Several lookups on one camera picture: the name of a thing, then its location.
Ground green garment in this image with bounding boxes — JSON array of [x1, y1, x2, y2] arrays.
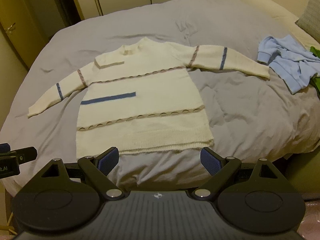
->
[[310, 46, 320, 96]]

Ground light blue garment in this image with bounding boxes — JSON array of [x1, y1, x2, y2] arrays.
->
[[257, 35, 319, 94]]

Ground cream knitted striped sweater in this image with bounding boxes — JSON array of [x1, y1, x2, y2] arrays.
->
[[28, 38, 270, 158]]

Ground grey pillow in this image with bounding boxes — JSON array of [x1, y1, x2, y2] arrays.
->
[[296, 0, 320, 43]]

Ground yellow wooden door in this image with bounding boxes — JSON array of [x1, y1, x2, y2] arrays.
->
[[1, 0, 67, 68]]

